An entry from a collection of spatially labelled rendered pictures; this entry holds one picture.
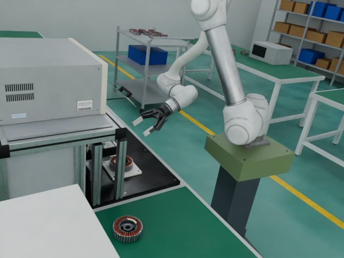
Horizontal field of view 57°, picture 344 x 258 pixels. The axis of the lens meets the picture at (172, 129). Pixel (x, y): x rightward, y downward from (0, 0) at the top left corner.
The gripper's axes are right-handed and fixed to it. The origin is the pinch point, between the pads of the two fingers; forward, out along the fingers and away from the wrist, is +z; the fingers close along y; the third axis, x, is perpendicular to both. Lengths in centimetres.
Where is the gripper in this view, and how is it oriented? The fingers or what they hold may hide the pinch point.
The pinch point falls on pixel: (139, 128)
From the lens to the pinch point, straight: 180.5
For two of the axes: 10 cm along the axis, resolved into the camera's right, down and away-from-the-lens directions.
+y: -5.4, -4.3, 7.3
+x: -3.1, -7.1, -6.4
